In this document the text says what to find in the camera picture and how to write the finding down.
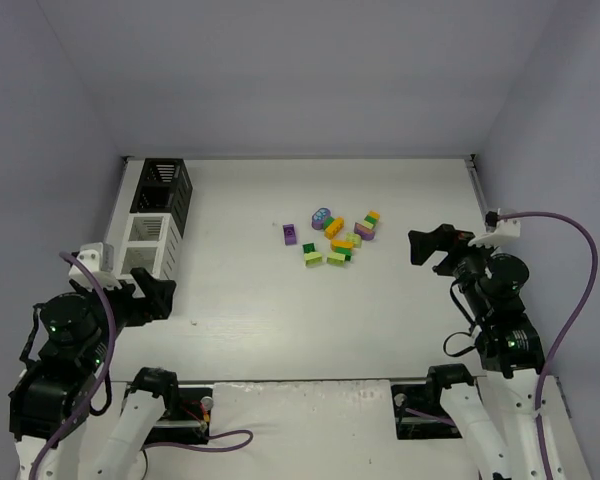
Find orange lime lego brick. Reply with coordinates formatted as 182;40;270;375
330;232;362;255

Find purple square lego brick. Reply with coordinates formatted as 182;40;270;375
283;224;297;246

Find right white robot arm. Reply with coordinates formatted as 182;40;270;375
408;224;566;479

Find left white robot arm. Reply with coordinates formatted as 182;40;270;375
9;256;176;479

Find white slotted container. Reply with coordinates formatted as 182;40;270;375
114;213;182;280

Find orange green stacked lego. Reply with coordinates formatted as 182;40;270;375
363;210;380;231

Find purple and lime lego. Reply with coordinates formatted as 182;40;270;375
354;222;375;241

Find orange and green lego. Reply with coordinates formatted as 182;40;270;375
324;217;344;239

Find black slotted container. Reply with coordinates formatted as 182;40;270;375
130;158;193;237

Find purple round paw lego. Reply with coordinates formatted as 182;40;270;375
311;207;331;230

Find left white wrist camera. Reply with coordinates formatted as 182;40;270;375
75;242;121;291

